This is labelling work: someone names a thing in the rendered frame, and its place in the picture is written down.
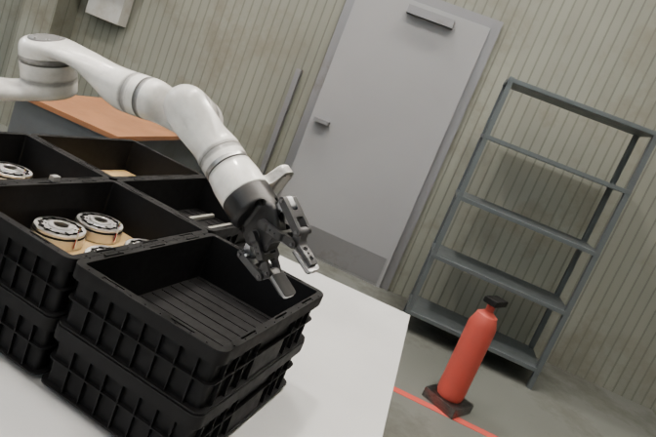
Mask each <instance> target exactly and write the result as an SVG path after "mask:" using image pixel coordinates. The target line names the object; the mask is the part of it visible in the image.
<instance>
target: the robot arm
mask: <svg viewBox="0 0 656 437"><path fill-rule="evenodd" d="M18 59H19V69H20V78H4V77H0V100H8V101H52V100H62V99H70V98H72V97H74V96H75V95H76V94H77V92H78V78H77V77H78V74H77V72H78V73H79V74H80V75H81V76H82V77H83V78H84V79H85V80H86V81H87V82H88V83H89V84H90V85H91V86H92V87H93V88H94V90H95V91H96V92H97V93H98V94H99V95H100V96H101V97H102V98H103V99H104V100H105V101H106V102H107V103H109V104H110V105H111V106H113V107H114V108H116V109H118V110H120V111H122V112H125V113H127V114H130V115H133V116H136V117H139V118H141V119H144V120H147V121H151V122H153V123H156V124H158V125H160V126H162V127H164V128H166V129H168V130H170V131H172V132H174V133H176V134H177V136H178V137H179V138H180V139H181V141H182V142H183V143H184V145H185V146H186V147H187V148H188V149H189V150H190V152H191V153H192V154H193V156H194V157H195V159H196V161H197V163H198V165H199V167H200V168H201V170H202V172H203V173H204V175H205V177H206V178H207V180H208V181H209V182H210V184H211V186H212V189H213V191H214V194H215V195H216V197H217V199H218V201H219V202H220V204H221V206H222V207H223V209H224V210H225V213H226V214H227V216H228V218H229V219H230V221H231V223H232V224H233V226H235V227H236V228H238V229H240V230H241V231H242V232H243V234H244V238H245V242H246V244H245V246H244V248H243V250H240V251H237V256H238V258H239V259H240V260H241V261H242V262H243V264H244V265H245V266H246V267H247V269H248V270H249V271H250V272H251V273H252V275H253V276H254V277H255V278H256V280H257V281H262V280H265V279H269V280H270V282H271V283H272V285H273V286H274V288H275V290H276V291H277V292H278V294H279V295H280V296H281V297H283V298H290V297H292V296H293V295H294V294H295V293H296V291H295V289H294V287H293V286H292V284H291V283H290V281H289V279H288V278H287V276H286V275H285V273H284V271H283V272H281V266H280V263H279V260H278V258H279V251H278V248H277V247H278V246H279V244H280V242H283V243H284V244H285V245H287V246H288V247H289V248H291V249H294V251H293V252H292V253H293V255H294V256H295V258H296V259H297V261H298V262H299V264H300V265H301V267H302V269H303V270H304V272H305V273H306V274H311V273H314V272H316V271H317V270H318V269H319V266H318V264H317V260H316V258H315V256H314V255H313V253H312V252H311V250H310V249H309V247H308V245H307V238H308V235H309V234H311V227H310V225H309V223H308V220H307V218H306V216H305V214H304V211H303V209H302V207H301V205H300V203H299V201H298V199H297V197H296V195H289V196H282V197H279V199H278V198H277V196H278V195H279V193H280V192H281V191H282V189H283V188H284V187H285V186H286V184H287V183H288V182H289V180H290V179H291V178H292V176H293V175H294V173H293V172H292V170H291V169H290V167H289V166H288V165H280V166H278V167H276V168H275V169H274V170H272V171H271V172H270V173H268V174H267V175H264V176H263V174H262V173H261V171H260V170H259V168H258V167H257V166H256V165H255V164H254V163H253V161H252V160H251V159H250V158H249V156H248V155H247V153H246V152H245V150H244V149H243V147H242V146H241V144H240V142H239V141H238V140H237V138H236V137H235V136H234V135H233V134H232V133H231V132H230V131H229V130H228V129H227V128H226V127H225V126H224V117H223V115H222V112H221V111H220V109H219V108H218V106H217V105H216V104H215V103H214V102H213V101H212V100H211V99H210V98H209V97H208V96H207V95H206V94H205V93H204V92H203V91H202V90H200V89H199V88H197V87H195V86H193V85H189V84H181V85H178V86H176V87H174V88H172V87H171V86H169V85H168V84H167V83H165V82H163V81H161V80H159V79H157V78H154V77H151V76H148V75H145V74H142V73H139V72H136V71H133V70H130V69H128V68H125V67H123V66H120V65H118V64H116V63H114V62H112V61H110V60H108V59H106V58H104V57H102V56H100V55H99V54H97V53H95V52H93V51H91V50H89V49H87V48H85V47H83V46H82V45H80V44H78V43H76V42H74V41H71V40H69V39H67V38H64V37H61V36H59V35H55V34H48V33H35V34H28V35H25V36H23V37H22V38H21V39H20V41H19V43H18ZM285 218H286V219H287V221H288V222H287V221H286V219H285ZM298 222H299V223H298ZM299 224H300V225H299ZM300 226H301V227H300ZM268 251H270V254H269V255H265V254H264V252H268ZM269 260H270V262H271V265H272V268H270V266H269V263H268V261H269ZM258 268H259V269H260V270H261V271H262V272H261V271H260V270H259V269H258Z"/></svg>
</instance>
